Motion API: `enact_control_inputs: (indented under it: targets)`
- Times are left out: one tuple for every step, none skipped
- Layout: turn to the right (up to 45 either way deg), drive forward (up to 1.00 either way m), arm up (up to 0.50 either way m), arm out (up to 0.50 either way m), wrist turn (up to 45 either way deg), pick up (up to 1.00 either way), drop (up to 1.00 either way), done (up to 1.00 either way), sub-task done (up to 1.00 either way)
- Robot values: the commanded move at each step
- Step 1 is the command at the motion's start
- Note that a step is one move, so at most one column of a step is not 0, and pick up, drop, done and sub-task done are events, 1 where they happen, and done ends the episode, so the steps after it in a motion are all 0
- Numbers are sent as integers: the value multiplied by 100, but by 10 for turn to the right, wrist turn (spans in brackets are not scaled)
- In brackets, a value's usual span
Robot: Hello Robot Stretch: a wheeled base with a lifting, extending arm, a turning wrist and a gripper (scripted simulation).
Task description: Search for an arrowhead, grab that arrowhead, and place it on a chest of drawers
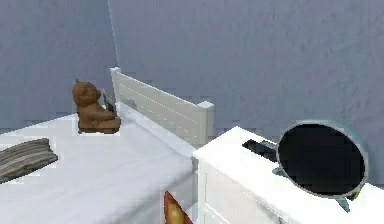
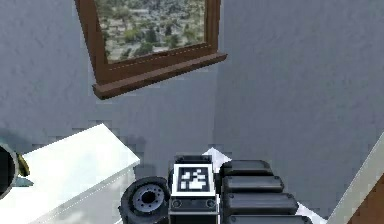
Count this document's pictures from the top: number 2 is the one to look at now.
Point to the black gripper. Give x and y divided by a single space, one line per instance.
146 200

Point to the olive yellow small object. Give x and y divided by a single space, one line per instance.
23 165

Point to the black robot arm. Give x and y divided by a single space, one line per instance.
253 193

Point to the brown framed window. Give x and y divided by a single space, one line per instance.
150 63

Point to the grey round pot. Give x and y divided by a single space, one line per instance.
5 170

